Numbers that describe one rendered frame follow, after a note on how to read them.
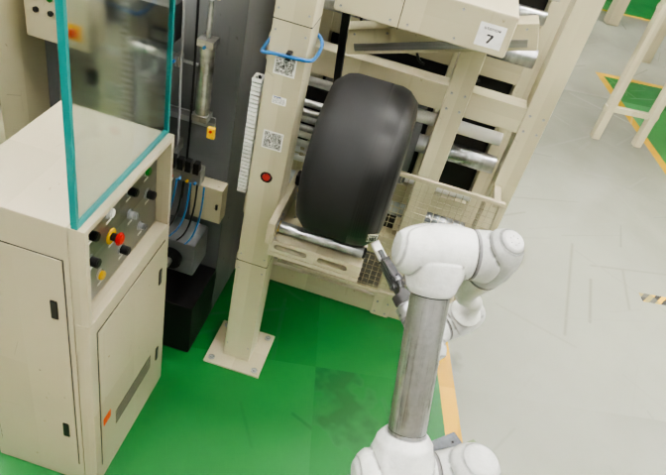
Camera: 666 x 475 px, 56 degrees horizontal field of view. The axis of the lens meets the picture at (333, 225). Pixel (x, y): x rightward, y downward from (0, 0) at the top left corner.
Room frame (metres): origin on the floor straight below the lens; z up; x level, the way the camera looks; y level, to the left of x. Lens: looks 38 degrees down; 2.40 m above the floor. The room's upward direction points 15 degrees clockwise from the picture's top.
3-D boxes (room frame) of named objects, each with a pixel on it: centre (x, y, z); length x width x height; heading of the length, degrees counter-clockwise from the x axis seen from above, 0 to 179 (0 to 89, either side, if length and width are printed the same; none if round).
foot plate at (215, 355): (1.97, 0.28, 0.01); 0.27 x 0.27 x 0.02; 86
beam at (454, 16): (2.26, -0.12, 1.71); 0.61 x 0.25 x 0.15; 86
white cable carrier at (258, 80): (1.95, 0.37, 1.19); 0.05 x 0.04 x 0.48; 176
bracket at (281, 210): (1.99, 0.20, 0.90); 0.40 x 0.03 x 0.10; 176
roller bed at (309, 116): (2.37, 0.22, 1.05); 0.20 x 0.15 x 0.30; 86
